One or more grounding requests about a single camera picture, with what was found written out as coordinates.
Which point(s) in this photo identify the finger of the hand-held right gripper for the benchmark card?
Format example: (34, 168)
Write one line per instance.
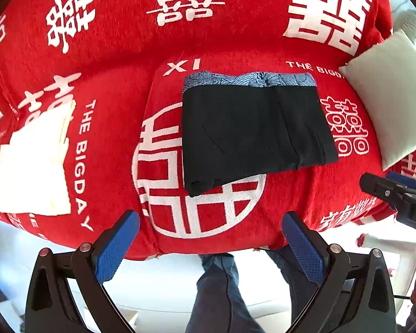
(381, 187)
(410, 182)

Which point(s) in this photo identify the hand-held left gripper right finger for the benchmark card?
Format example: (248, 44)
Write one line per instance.
(303, 249)

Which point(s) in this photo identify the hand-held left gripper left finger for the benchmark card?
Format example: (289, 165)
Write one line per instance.
(116, 249)

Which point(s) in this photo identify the black pants with blue waistband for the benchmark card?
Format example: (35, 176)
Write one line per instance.
(246, 135)

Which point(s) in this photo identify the person's leg in jeans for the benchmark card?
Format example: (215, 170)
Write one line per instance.
(293, 284)
(218, 295)

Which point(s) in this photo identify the white pillow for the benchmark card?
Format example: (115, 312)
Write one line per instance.
(391, 100)

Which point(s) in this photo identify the cream folded cloth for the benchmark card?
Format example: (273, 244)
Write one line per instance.
(34, 166)

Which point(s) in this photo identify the white fan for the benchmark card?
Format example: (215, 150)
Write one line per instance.
(410, 24)

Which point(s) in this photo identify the red printed blanket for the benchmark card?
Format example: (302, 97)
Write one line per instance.
(124, 59)

